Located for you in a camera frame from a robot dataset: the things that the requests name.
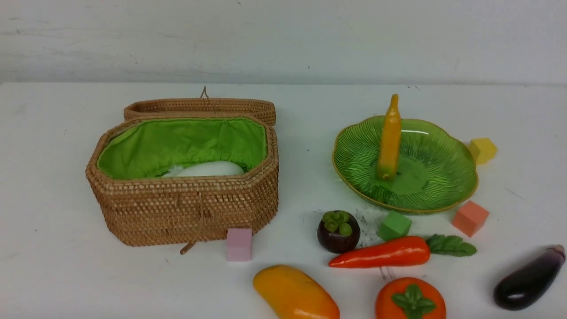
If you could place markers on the dark purple toy mangosteen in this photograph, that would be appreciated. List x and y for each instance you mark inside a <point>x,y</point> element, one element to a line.
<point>338,231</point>

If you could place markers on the green leaf-shaped glass plate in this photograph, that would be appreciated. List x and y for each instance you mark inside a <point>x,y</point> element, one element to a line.
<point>435,172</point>

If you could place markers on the white toy radish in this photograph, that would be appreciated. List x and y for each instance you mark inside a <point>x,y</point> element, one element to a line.
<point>214,168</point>

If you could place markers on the orange foam cube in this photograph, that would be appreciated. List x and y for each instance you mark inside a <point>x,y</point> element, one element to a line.
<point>470,218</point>

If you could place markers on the orange toy carrot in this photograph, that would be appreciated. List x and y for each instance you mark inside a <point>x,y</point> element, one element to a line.
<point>404,251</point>

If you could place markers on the woven wicker basket lid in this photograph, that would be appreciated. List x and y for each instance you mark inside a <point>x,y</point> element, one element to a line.
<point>260,109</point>

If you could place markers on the yellow toy banana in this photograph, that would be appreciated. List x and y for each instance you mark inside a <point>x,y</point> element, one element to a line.
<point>387,161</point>

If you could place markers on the yellow foam cube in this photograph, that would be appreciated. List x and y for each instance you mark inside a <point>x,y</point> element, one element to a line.
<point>482,150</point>

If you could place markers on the pink foam cube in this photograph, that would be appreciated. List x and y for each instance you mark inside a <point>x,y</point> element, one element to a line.
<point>238,245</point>

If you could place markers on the orange toy persimmon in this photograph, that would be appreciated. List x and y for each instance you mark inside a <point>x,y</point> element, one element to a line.
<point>410,298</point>

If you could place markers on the green foam cube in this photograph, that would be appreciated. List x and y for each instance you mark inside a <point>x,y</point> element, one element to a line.
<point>393,226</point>

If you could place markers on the dark purple toy eggplant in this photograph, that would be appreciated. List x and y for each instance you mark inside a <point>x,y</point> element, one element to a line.
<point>528,284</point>

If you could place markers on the yellow-orange toy mango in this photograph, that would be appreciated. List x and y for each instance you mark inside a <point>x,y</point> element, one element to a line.
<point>292,294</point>

